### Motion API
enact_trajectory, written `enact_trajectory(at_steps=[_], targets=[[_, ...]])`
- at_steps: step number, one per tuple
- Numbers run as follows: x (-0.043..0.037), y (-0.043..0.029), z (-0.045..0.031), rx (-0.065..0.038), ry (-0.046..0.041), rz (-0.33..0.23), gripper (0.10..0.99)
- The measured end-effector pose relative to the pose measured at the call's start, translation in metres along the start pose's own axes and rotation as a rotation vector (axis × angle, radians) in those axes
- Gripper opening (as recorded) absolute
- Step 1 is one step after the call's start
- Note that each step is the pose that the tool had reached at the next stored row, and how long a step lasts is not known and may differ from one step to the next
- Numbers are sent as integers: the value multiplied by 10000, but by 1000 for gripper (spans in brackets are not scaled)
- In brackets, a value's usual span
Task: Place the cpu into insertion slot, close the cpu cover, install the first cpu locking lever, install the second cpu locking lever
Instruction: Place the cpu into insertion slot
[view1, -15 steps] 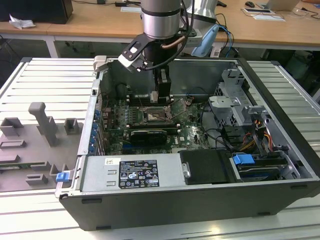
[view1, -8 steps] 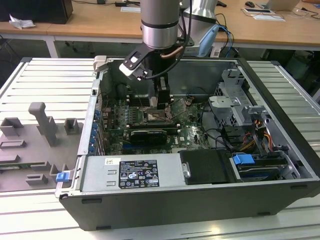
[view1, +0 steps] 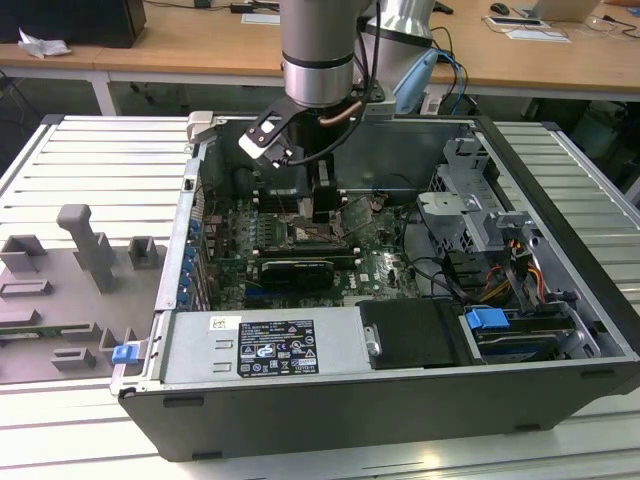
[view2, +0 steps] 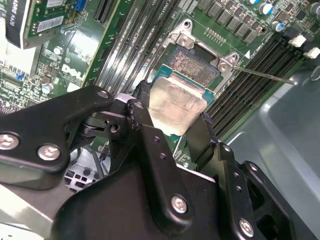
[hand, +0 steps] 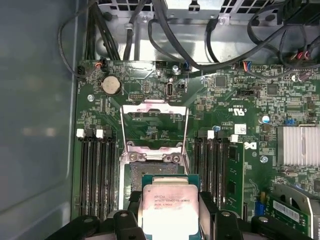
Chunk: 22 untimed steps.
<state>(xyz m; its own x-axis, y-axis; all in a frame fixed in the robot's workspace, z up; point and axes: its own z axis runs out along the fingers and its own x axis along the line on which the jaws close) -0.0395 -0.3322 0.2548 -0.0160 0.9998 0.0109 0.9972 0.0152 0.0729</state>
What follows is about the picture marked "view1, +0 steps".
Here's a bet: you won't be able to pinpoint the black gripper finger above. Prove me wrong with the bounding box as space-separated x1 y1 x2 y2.
313 155 337 224

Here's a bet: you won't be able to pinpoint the silver CPU plate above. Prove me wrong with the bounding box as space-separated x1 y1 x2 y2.
297 198 333 225

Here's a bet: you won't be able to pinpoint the metal socket cover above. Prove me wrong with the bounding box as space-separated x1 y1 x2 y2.
341 194 382 239

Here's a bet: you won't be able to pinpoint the CPU socket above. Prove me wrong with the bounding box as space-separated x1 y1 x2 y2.
283 212 352 250

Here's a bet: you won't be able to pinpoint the black RAM slot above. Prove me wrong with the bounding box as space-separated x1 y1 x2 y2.
257 194 351 201
257 204 352 212
257 189 350 197
257 199 351 206

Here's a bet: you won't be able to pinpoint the green RAM stick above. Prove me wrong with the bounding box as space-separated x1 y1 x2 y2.
257 241 354 259
0 325 69 340

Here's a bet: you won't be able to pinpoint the black graphics card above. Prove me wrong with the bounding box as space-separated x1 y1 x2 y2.
258 256 336 292

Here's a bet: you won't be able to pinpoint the green motherboard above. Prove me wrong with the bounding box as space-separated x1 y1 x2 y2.
212 189 451 310

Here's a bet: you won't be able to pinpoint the silver chipset heatsink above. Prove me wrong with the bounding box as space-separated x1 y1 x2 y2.
343 293 399 308

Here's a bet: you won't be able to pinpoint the silver disk bay cage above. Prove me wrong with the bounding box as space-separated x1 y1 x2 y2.
415 135 544 264

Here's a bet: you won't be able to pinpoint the black plastic shroud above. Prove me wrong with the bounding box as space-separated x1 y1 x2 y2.
358 297 474 372

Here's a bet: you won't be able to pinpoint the wooden desk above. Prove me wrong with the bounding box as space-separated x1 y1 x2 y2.
0 0 640 117

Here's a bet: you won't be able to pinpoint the grey power supply unit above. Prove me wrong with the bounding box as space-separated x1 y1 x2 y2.
158 304 375 387

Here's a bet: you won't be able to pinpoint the hard disk in blue carrier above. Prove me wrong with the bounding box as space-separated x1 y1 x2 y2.
462 307 584 364

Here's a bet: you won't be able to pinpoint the black open PC case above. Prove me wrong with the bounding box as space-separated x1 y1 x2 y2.
108 109 640 464

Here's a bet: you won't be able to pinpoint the blue case latch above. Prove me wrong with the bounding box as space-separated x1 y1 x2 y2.
111 342 140 366

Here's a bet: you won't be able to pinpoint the black computer box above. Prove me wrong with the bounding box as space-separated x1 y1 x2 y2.
0 0 148 50

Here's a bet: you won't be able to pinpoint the crumpled white paper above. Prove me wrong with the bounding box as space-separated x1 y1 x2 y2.
17 27 72 60

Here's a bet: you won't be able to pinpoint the grey parts rack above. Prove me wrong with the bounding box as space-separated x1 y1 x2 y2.
0 202 170 386

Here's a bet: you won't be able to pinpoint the silver laptop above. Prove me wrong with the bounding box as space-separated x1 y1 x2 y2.
528 0 601 24

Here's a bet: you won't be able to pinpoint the clear safety glasses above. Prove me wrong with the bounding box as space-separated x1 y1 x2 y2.
582 13 624 35

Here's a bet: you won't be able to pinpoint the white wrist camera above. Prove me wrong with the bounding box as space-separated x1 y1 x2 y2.
237 113 295 170

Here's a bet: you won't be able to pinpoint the grey case handle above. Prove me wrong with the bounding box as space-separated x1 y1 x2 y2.
184 109 226 147

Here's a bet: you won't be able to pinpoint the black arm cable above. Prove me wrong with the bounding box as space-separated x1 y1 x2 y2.
287 0 384 167

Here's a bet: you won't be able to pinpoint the black wire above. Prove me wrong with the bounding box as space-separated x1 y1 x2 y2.
407 255 469 305

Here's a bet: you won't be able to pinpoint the blue cable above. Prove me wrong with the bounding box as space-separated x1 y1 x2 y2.
434 47 471 119

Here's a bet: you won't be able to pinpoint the yellow red power wires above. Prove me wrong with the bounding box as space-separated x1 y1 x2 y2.
479 238 545 304

